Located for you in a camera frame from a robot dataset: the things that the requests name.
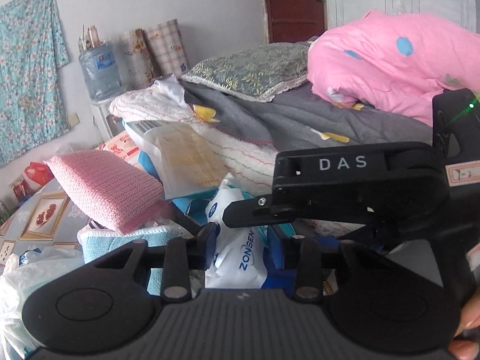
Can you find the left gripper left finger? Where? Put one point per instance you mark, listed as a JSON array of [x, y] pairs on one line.
[[111, 305]]

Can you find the green floral pillow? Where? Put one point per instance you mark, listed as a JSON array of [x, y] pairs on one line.
[[255, 75]]

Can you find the dark red door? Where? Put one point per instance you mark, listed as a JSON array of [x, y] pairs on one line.
[[294, 20]]

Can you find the clear yellow-print package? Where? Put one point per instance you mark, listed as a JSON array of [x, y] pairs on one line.
[[182, 158]]

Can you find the light blue checked towel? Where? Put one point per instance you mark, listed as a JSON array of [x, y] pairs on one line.
[[97, 242]]

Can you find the white stitched quilt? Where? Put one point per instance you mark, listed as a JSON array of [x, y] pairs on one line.
[[250, 164]]

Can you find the white water dispenser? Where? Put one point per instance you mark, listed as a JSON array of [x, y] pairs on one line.
[[108, 125]]

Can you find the grey blanket with ducks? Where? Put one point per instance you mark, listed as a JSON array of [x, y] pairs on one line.
[[298, 119]]

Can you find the floral wallpaper roll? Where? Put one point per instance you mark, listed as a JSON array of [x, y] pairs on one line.
[[138, 59]]

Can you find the pink spotted quilt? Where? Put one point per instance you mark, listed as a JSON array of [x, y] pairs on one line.
[[396, 64]]

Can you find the white blue wipes pack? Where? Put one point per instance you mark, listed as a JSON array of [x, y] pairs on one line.
[[238, 261]]

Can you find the pink wet wipes pack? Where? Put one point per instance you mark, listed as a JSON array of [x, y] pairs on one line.
[[123, 147]]

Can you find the person's right hand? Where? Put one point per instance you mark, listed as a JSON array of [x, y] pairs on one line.
[[469, 319]]

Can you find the red white can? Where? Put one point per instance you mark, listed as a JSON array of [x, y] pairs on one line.
[[19, 188]]

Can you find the white plastic bag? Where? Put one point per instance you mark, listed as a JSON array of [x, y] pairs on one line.
[[23, 275]]

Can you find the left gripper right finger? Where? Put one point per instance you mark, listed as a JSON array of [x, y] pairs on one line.
[[369, 299]]

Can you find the blue water jug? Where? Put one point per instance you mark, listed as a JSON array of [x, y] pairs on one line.
[[101, 72]]

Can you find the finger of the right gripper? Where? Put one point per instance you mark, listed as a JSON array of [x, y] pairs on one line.
[[258, 211]]

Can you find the checked wallpaper roll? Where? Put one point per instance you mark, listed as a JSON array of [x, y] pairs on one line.
[[166, 46]]

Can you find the teal floral wall cloth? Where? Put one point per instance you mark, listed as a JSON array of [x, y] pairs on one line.
[[32, 52]]

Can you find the pink knitted cloth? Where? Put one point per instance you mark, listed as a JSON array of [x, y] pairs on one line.
[[112, 192]]

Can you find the red plastic bag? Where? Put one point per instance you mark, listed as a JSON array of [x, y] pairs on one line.
[[38, 174]]

